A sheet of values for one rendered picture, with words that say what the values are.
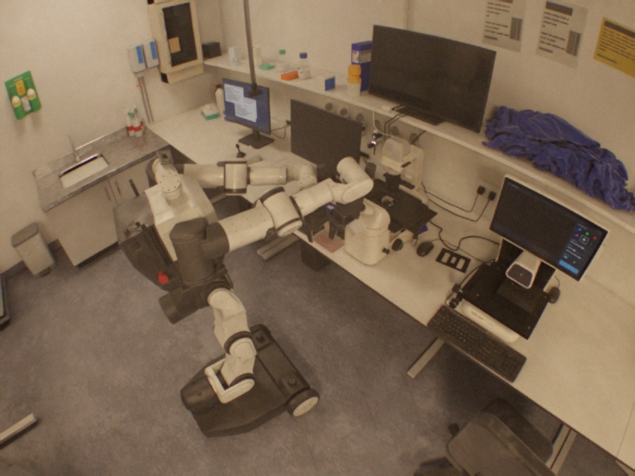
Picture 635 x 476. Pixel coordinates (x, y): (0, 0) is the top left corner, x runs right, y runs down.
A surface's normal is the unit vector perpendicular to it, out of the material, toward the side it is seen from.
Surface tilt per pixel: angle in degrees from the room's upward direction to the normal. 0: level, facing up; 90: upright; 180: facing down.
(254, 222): 36
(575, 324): 0
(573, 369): 0
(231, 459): 0
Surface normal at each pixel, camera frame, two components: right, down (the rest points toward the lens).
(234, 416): -0.03, -0.75
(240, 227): 0.43, -0.35
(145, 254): 0.53, 0.56
